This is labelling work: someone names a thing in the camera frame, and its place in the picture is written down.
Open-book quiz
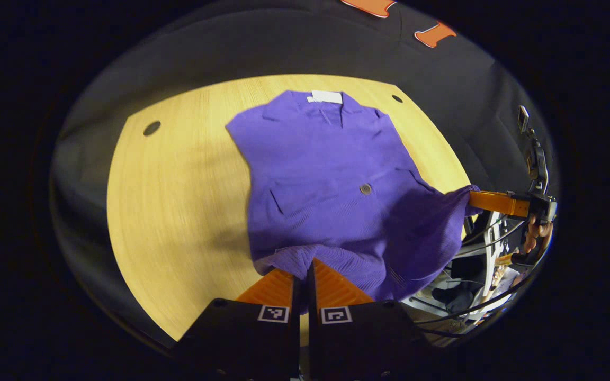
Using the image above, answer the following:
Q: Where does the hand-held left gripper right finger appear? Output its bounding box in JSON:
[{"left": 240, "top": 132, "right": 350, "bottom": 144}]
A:
[{"left": 307, "top": 258, "right": 433, "bottom": 381}]

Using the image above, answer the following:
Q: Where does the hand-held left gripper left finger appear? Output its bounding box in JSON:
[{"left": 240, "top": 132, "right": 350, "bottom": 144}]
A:
[{"left": 175, "top": 267, "right": 301, "bottom": 381}]

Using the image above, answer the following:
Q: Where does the purple knit cardigan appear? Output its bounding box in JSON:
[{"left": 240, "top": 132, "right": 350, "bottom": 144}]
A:
[{"left": 226, "top": 90, "right": 481, "bottom": 302}]

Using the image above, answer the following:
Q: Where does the white desk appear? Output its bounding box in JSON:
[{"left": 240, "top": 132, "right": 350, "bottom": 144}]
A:
[{"left": 482, "top": 211, "right": 503, "bottom": 297}]

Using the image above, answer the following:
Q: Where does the black backdrop cloth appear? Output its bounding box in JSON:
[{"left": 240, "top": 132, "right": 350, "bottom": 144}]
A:
[{"left": 51, "top": 0, "right": 554, "bottom": 344}]

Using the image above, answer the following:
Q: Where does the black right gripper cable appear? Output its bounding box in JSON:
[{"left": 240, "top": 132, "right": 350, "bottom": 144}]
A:
[{"left": 414, "top": 220, "right": 529, "bottom": 325}]

